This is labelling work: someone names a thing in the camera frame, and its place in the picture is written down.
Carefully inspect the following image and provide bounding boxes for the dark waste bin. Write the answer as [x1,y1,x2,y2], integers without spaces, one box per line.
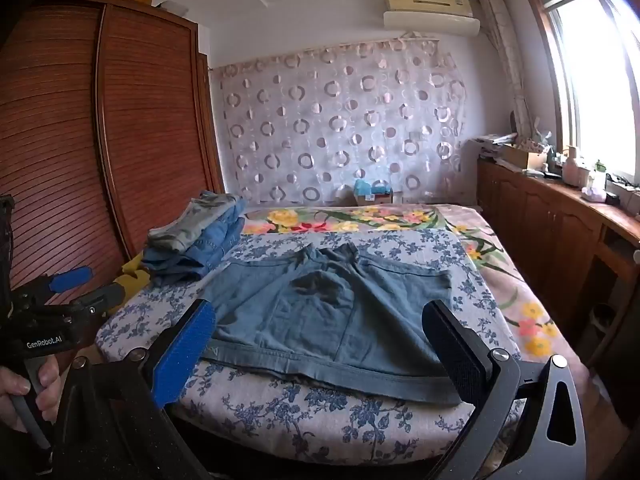
[590,302,618,341]

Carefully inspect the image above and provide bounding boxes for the wall air conditioner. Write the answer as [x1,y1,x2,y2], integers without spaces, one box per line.
[382,0,482,37]

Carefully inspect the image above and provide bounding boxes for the blue floral bed cover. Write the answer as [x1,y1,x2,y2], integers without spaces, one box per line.
[95,227,526,466]

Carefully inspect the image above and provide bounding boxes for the wooden-framed window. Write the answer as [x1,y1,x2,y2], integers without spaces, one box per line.
[520,0,640,181]

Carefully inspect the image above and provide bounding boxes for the wooden slatted wardrobe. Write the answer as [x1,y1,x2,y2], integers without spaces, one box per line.
[0,0,226,376]

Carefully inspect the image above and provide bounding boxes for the patterned window curtain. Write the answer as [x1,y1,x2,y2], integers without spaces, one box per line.
[477,0,533,136]

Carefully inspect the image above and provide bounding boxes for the green-capped bottle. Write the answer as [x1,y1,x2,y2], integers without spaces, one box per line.
[590,160,608,196]

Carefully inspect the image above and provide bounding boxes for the person's left hand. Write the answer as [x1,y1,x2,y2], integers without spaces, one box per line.
[0,357,63,433]

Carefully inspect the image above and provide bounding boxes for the wooden low cabinet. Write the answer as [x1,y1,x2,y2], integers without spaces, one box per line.
[475,152,640,396]

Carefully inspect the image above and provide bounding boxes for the stack of papers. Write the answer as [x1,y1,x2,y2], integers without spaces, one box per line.
[470,132,518,158]

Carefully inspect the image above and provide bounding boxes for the colourful flower blanket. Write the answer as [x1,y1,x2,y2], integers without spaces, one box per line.
[240,203,566,361]

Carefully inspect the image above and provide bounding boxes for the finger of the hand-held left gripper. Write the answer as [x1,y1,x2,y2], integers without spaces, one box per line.
[37,266,94,297]
[65,284,126,318]

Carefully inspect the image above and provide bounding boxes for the pink pump bottle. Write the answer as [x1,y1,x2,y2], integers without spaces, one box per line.
[562,146,581,186]

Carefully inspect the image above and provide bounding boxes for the light blue plastic packet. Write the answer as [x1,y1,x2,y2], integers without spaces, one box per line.
[354,180,391,198]

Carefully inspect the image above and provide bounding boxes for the grey-green folded pants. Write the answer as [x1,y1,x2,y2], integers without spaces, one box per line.
[146,191,241,256]

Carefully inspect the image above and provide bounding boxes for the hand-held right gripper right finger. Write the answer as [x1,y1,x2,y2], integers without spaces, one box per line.
[421,300,588,480]

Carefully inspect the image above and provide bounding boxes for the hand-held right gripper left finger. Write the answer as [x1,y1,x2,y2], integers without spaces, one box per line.
[52,299,217,480]

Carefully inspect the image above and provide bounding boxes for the blue denim jeans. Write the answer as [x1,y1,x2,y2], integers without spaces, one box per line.
[140,197,248,283]

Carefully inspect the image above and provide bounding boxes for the teal pants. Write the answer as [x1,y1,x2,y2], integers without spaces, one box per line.
[197,242,463,406]

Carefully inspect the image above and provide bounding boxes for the open cardboard box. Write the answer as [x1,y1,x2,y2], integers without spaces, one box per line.
[501,142,548,171]

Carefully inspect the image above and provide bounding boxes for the small cardboard box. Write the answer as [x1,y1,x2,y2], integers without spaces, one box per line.
[352,182,396,207]

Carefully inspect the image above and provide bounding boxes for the yellow plush toy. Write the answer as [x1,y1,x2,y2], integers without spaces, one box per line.
[107,252,151,313]

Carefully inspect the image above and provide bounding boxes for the circle-patterned sheer curtain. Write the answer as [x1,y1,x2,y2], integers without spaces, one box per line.
[209,35,473,206]

